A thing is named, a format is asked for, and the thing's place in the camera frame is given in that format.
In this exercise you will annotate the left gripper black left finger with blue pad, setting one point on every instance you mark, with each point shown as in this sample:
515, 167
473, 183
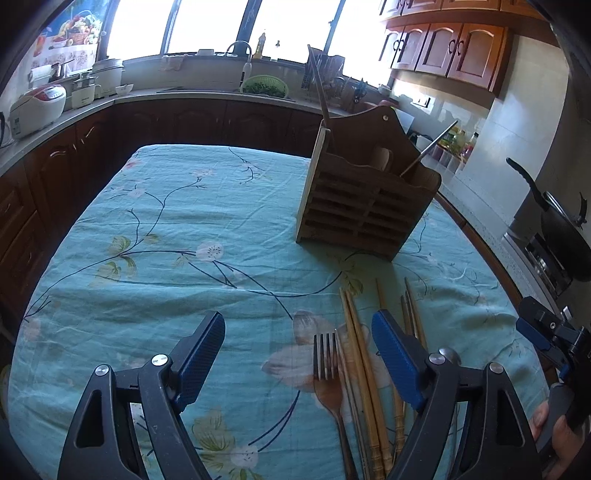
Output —
122, 416

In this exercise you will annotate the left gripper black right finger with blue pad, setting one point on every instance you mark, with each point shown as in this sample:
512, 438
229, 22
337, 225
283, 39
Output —
475, 411

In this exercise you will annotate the wooden chopstick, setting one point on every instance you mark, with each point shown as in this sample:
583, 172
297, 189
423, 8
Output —
354, 408
320, 89
380, 452

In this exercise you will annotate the right hand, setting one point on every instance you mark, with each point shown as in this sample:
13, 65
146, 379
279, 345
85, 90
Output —
565, 442

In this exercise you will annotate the black wok with lid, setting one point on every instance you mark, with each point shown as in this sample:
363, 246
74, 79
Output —
562, 234

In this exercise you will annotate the wooden chopstick carved end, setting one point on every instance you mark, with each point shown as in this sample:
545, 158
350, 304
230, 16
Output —
411, 316
399, 405

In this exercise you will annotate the metal fork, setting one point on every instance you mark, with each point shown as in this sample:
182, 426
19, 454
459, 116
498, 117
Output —
328, 389

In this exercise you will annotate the teal floral tablecloth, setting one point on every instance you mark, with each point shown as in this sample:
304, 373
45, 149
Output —
182, 230

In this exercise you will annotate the condiment bottles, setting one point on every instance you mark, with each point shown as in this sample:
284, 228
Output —
458, 143

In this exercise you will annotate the metal chopstick in holder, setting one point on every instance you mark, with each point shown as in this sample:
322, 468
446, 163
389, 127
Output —
425, 151

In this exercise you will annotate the wooden utensil holder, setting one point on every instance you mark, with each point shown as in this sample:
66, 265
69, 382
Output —
366, 187

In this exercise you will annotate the wooden upper cabinets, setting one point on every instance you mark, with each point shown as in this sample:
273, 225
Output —
464, 41

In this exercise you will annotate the wooden chopstick in holder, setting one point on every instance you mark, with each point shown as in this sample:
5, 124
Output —
320, 89

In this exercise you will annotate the white rice cooker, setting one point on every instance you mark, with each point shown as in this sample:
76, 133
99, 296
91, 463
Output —
36, 109

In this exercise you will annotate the knife and utensil rack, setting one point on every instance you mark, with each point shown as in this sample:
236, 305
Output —
330, 67

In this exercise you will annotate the white electric pot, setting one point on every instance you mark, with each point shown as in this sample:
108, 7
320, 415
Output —
108, 75

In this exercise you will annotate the green colander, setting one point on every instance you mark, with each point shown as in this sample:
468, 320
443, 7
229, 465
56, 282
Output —
265, 85

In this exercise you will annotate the sink faucet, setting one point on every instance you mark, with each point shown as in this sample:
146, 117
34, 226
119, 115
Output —
241, 49

